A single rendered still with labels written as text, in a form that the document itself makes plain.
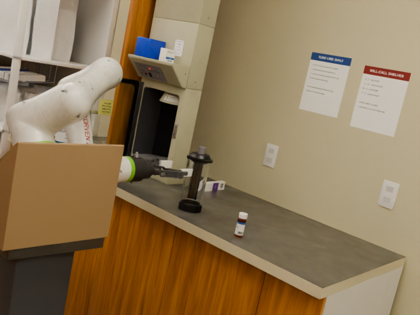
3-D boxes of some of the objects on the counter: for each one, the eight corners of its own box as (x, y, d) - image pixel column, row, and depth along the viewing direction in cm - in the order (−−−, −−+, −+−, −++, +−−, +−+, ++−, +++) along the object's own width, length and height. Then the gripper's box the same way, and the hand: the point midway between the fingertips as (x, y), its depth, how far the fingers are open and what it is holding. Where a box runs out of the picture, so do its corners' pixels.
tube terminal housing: (160, 165, 291) (187, 26, 277) (202, 183, 270) (233, 33, 257) (125, 165, 272) (152, 16, 258) (167, 184, 251) (199, 23, 238)
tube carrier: (189, 201, 225) (199, 153, 222) (207, 209, 219) (218, 160, 215) (172, 202, 217) (182, 153, 214) (190, 211, 210) (200, 160, 207)
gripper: (162, 168, 183) (204, 167, 199) (121, 150, 198) (164, 151, 214) (158, 188, 184) (200, 186, 201) (117, 169, 199) (160, 169, 216)
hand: (178, 168), depth 206 cm, fingers open, 11 cm apart
